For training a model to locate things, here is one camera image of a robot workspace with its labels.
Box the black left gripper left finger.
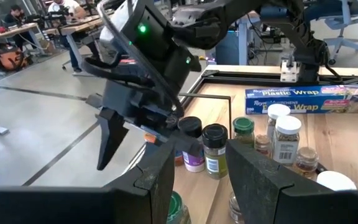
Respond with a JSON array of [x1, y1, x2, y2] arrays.
[[0, 139, 177, 224]]

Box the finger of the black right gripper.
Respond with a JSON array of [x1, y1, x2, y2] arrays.
[[166, 123, 188, 150], [96, 107, 130, 171]]

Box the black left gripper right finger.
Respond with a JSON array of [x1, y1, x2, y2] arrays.
[[225, 139, 358, 224]]

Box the purple label jar black lid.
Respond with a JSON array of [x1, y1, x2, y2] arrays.
[[177, 116, 206, 174]]

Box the black-lid spice jars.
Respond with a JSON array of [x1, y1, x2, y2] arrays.
[[201, 123, 229, 180]]

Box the green lid herb jar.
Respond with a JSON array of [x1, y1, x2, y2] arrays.
[[166, 190, 192, 224]]

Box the green-lid spice jars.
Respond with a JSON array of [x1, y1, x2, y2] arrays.
[[232, 116, 256, 149]]

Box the wooden desk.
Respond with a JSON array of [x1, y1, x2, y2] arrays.
[[0, 21, 43, 77], [44, 14, 105, 75]]

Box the blue cabinet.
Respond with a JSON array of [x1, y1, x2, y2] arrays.
[[214, 29, 241, 66]]

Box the blue plastic wrap box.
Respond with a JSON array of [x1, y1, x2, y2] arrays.
[[244, 83, 358, 115]]

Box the person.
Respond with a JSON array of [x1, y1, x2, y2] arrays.
[[47, 0, 88, 72], [3, 3, 40, 50]]

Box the orange and black bag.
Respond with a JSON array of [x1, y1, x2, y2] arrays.
[[0, 43, 30, 72]]

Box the white office chair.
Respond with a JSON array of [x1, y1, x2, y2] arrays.
[[318, 0, 358, 66]]

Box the wooden shelf with black frame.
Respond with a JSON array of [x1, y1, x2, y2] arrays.
[[126, 92, 233, 224]]

